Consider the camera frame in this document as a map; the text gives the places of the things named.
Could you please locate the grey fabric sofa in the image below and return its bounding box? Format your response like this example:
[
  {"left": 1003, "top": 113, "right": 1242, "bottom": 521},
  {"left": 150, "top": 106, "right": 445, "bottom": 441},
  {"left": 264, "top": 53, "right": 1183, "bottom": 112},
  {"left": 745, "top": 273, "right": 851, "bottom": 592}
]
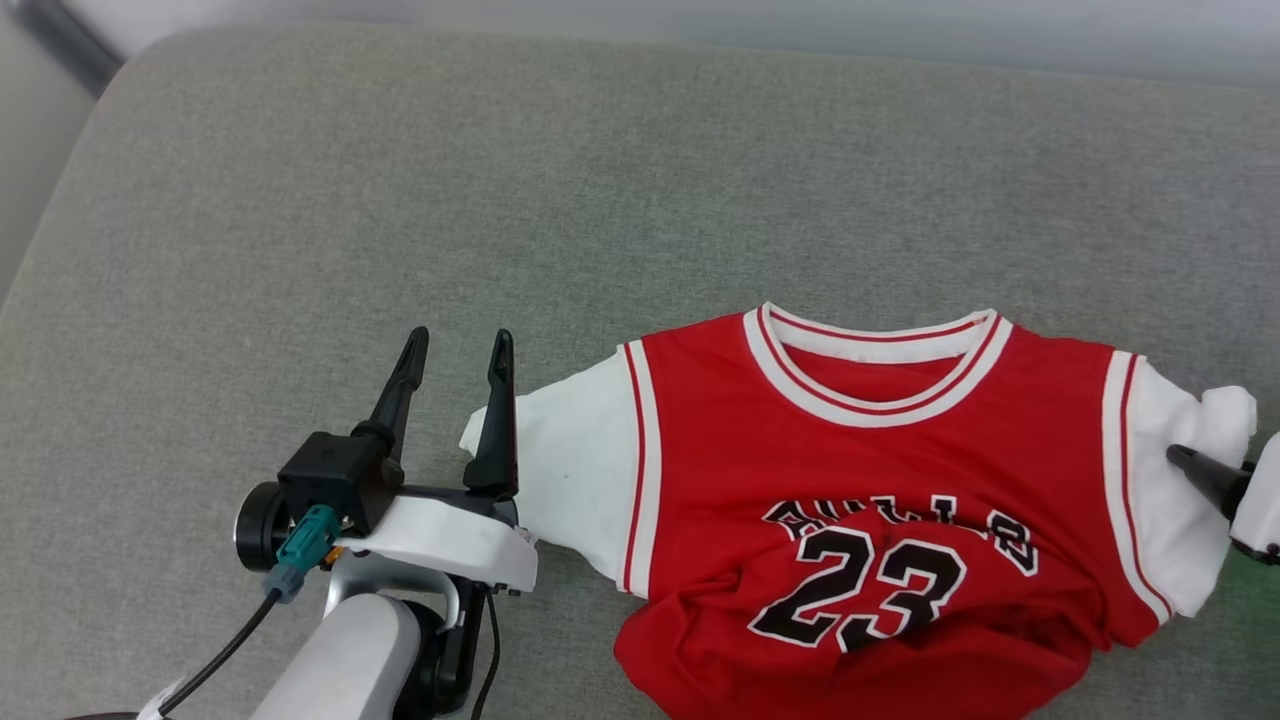
[{"left": 0, "top": 22, "right": 1280, "bottom": 720}]

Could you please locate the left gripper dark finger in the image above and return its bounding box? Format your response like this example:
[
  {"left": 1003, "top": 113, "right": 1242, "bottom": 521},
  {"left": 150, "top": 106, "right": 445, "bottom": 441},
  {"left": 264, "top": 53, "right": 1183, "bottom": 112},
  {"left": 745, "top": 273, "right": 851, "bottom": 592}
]
[
  {"left": 462, "top": 328, "right": 521, "bottom": 501},
  {"left": 352, "top": 326, "right": 431, "bottom": 466}
]

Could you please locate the black left camera cable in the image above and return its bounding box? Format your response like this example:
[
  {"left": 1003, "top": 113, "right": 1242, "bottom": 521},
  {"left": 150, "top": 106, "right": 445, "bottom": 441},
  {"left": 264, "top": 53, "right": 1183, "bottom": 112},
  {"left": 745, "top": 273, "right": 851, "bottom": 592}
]
[{"left": 150, "top": 590, "right": 286, "bottom": 720}]

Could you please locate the thin black left gripper cable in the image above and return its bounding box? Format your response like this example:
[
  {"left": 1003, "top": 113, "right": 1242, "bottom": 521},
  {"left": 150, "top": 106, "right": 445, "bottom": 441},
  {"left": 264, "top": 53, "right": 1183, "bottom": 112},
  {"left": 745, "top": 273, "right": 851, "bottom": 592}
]
[{"left": 470, "top": 590, "right": 501, "bottom": 720}]

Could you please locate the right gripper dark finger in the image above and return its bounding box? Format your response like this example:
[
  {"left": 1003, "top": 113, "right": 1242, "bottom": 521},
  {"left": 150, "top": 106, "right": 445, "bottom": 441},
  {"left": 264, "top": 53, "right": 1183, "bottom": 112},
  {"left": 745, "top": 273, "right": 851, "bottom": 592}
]
[{"left": 1165, "top": 443, "right": 1256, "bottom": 523}]

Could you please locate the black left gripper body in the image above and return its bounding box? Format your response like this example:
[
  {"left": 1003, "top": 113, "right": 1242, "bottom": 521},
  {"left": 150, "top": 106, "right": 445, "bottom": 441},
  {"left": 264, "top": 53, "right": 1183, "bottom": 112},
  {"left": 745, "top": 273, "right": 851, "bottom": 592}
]
[{"left": 234, "top": 480, "right": 521, "bottom": 573}]

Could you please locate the red basketball jersey number 23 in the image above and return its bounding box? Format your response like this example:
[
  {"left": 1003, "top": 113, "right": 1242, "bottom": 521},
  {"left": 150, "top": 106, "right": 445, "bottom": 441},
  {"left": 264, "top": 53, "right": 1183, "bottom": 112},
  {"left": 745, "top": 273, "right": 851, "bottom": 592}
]
[{"left": 458, "top": 300, "right": 1259, "bottom": 720}]

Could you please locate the teal left cable connector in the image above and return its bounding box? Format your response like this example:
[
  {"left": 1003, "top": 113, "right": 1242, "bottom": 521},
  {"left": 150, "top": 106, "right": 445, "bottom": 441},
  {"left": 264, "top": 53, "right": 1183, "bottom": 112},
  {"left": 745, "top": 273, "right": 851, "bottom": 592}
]
[{"left": 262, "top": 504, "right": 343, "bottom": 604}]

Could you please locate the white left camera mount bracket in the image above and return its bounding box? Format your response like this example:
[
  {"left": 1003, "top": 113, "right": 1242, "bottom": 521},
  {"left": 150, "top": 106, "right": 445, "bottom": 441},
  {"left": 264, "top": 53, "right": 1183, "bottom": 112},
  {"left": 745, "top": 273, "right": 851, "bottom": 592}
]
[{"left": 335, "top": 495, "right": 539, "bottom": 593}]

